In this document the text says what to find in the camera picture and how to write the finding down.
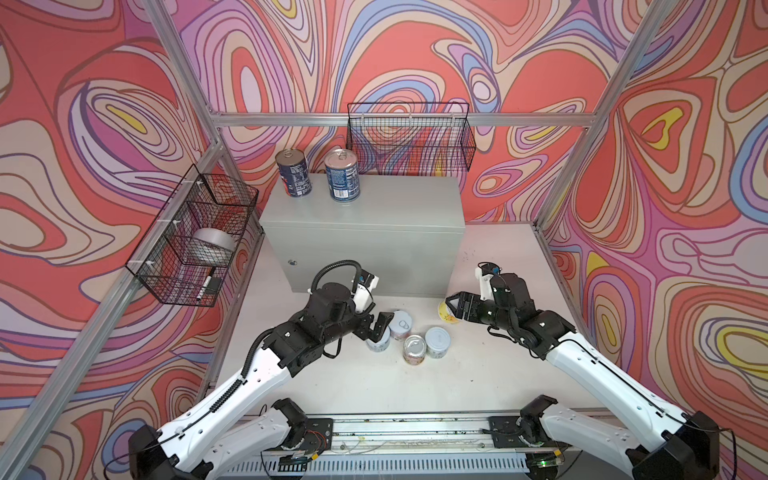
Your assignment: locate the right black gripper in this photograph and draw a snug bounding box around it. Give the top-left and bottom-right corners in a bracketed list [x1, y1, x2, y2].
[445, 291, 515, 332]

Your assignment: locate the small white can pull tab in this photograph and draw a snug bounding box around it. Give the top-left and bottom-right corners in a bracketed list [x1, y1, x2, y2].
[389, 310, 413, 341]

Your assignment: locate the small yellow can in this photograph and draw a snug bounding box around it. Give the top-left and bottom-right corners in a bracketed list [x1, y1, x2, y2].
[438, 301, 459, 324]

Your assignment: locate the small white blue can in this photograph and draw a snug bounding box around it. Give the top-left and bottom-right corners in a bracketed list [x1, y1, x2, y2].
[424, 326, 451, 359]

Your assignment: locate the tall light blue can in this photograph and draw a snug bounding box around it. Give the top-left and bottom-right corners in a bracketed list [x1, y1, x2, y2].
[323, 147, 360, 202]

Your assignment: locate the tall dark blue can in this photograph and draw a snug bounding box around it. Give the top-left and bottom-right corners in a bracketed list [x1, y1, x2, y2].
[275, 149, 312, 198]

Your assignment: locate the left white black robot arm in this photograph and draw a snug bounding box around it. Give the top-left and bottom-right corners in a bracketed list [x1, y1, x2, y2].
[127, 260, 394, 479]

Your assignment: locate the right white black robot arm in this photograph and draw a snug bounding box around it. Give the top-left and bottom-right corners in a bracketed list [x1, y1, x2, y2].
[445, 262, 720, 479]

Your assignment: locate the small pink can silver lid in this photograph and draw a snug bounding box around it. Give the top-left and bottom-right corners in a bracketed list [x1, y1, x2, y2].
[402, 334, 427, 366]

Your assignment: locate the grey metal cabinet box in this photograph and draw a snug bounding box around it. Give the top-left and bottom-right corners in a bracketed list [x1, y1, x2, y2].
[260, 174, 465, 298]

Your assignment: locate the grey tape roll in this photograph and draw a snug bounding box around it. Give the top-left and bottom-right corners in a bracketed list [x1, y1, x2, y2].
[189, 228, 236, 267]

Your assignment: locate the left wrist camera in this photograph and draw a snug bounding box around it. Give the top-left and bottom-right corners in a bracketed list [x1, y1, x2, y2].
[353, 270, 379, 313]

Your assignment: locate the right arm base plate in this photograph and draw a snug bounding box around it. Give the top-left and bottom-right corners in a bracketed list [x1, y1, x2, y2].
[483, 416, 570, 450]

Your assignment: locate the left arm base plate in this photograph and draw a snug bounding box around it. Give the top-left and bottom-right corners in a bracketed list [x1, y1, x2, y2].
[257, 417, 335, 452]

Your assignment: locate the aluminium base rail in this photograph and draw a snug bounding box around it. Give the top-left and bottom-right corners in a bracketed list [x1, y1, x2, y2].
[161, 410, 661, 480]

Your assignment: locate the back black wire basket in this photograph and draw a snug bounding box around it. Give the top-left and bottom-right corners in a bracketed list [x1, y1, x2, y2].
[347, 100, 476, 177]

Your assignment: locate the black wire basket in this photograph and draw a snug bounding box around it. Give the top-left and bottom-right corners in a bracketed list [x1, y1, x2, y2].
[347, 100, 476, 177]
[126, 166, 259, 307]

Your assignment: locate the left black wire basket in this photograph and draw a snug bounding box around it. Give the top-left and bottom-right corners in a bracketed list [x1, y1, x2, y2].
[126, 166, 259, 307]

